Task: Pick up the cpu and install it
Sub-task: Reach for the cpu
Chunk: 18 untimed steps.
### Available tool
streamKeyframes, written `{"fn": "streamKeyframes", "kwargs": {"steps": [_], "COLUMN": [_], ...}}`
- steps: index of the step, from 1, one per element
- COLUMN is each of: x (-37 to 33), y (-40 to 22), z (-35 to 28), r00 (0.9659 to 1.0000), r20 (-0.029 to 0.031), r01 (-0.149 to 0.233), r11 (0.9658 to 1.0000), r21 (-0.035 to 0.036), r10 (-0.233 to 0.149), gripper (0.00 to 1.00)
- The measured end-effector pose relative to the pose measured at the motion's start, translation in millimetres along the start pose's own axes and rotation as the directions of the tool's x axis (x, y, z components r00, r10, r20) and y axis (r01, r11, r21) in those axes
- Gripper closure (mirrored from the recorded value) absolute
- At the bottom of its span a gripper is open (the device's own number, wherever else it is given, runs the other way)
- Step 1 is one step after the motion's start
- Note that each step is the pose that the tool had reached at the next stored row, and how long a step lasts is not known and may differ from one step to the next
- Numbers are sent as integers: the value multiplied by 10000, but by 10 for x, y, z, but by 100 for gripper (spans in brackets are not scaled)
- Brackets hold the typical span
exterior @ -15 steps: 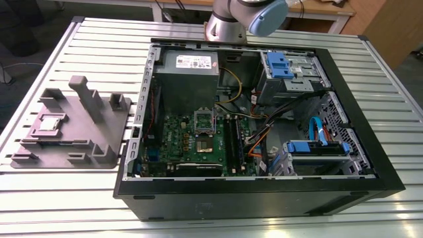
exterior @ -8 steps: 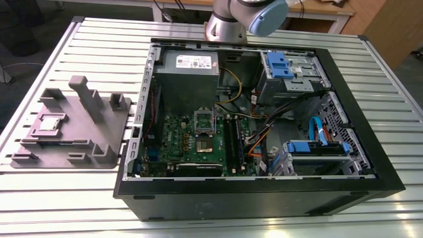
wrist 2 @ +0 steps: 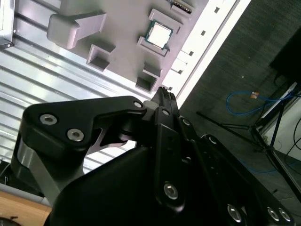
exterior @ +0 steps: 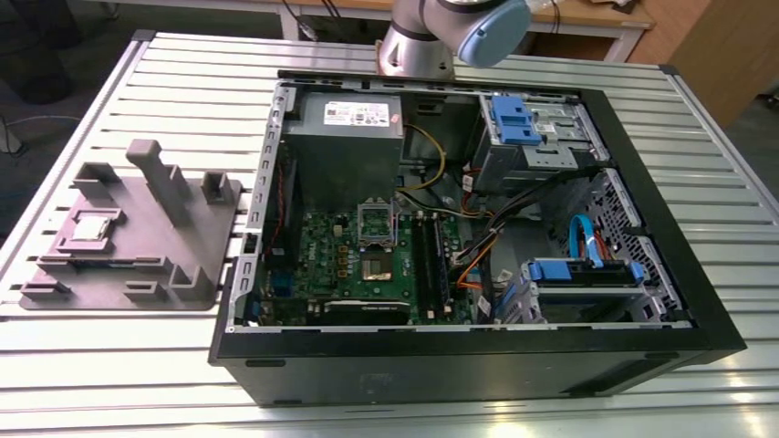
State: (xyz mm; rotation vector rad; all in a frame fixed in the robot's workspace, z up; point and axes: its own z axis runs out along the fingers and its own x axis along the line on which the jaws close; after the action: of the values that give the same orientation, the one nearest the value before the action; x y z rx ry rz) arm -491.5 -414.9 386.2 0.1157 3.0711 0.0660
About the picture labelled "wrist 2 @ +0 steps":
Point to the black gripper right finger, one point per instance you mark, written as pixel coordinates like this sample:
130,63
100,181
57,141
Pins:
218,169

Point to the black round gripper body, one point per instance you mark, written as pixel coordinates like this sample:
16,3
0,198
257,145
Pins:
105,195

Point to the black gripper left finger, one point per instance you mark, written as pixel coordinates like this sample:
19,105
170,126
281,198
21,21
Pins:
70,113

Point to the silver square CPU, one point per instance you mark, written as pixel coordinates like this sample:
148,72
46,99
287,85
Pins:
160,35

